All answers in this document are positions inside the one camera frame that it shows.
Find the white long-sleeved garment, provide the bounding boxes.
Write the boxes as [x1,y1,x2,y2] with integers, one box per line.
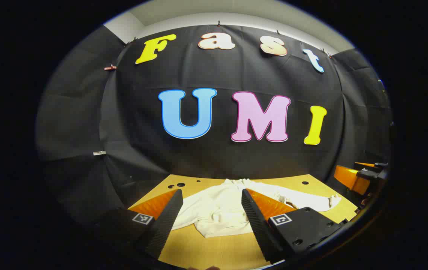
[171,178,342,238]

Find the black backdrop cloth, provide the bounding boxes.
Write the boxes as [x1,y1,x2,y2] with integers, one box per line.
[36,24,393,225]

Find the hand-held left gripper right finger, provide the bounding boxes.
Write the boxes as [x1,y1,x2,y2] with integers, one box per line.
[241,188,349,264]

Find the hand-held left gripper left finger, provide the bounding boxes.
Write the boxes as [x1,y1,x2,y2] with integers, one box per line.
[98,189,184,260]

